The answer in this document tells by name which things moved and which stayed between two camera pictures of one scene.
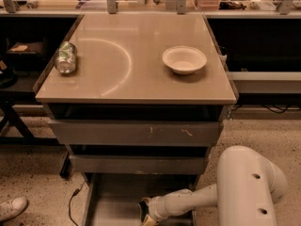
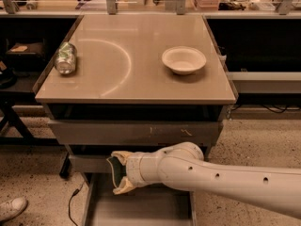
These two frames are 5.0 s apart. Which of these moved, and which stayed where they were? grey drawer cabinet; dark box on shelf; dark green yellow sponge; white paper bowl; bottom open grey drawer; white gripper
Moved: dark green yellow sponge; white gripper
Stayed: white paper bowl; dark box on shelf; bottom open grey drawer; grey drawer cabinet
